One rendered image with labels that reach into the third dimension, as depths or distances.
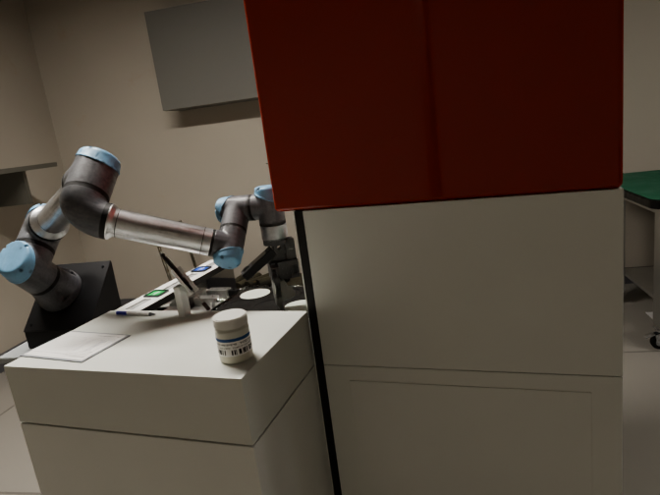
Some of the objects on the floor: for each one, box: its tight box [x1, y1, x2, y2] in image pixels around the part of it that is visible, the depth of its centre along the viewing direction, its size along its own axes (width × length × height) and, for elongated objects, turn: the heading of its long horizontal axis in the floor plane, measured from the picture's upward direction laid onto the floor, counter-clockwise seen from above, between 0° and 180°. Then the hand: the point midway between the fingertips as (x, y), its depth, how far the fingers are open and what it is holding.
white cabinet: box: [21, 364, 333, 495], centre depth 165 cm, size 64×96×82 cm, turn 9°
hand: (278, 305), depth 152 cm, fingers closed
